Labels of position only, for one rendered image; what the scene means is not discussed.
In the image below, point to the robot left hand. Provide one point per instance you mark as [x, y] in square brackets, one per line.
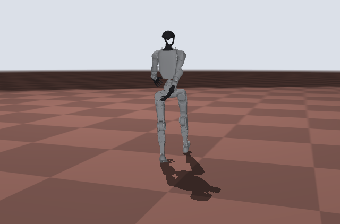
[157, 80]

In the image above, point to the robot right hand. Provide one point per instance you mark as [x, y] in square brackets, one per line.
[171, 90]

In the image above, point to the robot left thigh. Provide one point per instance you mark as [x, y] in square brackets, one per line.
[160, 109]

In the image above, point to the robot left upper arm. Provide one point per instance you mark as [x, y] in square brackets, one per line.
[155, 61]

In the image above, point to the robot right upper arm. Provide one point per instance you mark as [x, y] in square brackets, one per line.
[180, 61]

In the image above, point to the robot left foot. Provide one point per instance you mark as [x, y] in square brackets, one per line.
[162, 158]

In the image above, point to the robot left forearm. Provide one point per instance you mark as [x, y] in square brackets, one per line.
[153, 74]

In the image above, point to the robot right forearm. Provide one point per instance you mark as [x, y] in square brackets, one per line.
[176, 78]

